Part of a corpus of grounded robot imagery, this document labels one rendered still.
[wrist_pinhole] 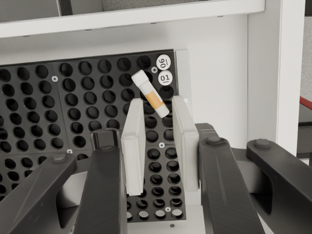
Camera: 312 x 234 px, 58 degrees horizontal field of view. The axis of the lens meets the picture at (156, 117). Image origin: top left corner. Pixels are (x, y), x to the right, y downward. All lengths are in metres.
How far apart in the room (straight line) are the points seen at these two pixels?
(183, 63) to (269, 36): 0.09
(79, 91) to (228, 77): 0.16
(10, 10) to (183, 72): 0.30
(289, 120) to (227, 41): 0.12
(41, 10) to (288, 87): 0.48
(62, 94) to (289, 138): 0.21
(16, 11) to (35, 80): 0.25
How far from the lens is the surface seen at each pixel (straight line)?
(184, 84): 0.31
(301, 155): 0.50
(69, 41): 0.34
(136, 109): 0.16
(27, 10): 0.55
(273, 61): 0.25
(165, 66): 0.24
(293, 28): 0.24
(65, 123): 0.29
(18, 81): 0.29
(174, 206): 0.31
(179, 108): 0.16
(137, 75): 0.25
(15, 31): 0.29
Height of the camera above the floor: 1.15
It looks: 72 degrees down
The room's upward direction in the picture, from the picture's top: 171 degrees counter-clockwise
